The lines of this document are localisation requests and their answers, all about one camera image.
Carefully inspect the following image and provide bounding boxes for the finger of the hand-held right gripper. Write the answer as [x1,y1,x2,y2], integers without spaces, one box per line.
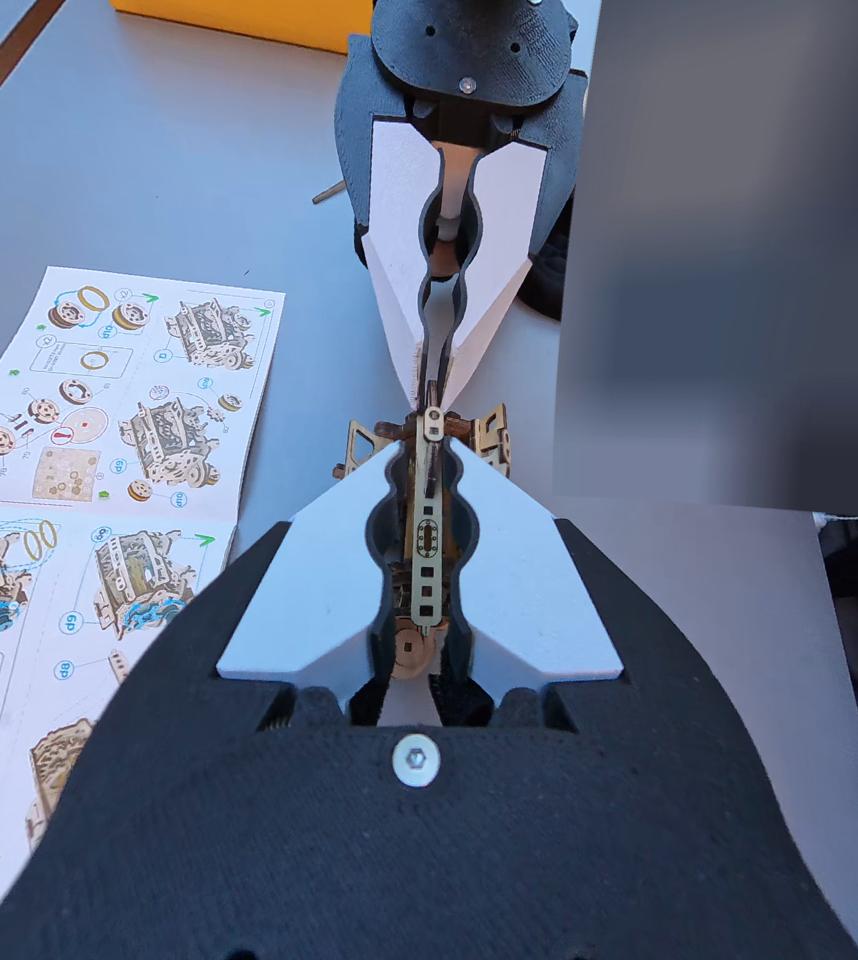
[435,139,551,412]
[363,118,446,412]

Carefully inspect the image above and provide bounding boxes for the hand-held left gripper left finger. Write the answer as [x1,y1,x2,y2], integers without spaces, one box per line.
[216,439,406,727]

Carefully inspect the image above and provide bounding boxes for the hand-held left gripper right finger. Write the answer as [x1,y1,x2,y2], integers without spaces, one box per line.
[429,437,623,727]

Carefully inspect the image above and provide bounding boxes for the wooden slotted strip part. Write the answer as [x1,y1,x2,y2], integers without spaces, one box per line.
[412,405,451,628]

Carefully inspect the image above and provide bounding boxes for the wooden mechanical model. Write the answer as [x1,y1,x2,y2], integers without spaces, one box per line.
[333,401,511,684]

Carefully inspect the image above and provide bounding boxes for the black round mesh object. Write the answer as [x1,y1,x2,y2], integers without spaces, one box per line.
[516,225,568,325]

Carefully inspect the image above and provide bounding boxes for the white instruction booklet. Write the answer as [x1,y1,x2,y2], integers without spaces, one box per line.
[0,266,286,912]

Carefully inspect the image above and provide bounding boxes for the yellow plastic bin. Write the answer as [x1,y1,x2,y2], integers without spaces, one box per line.
[112,0,373,55]

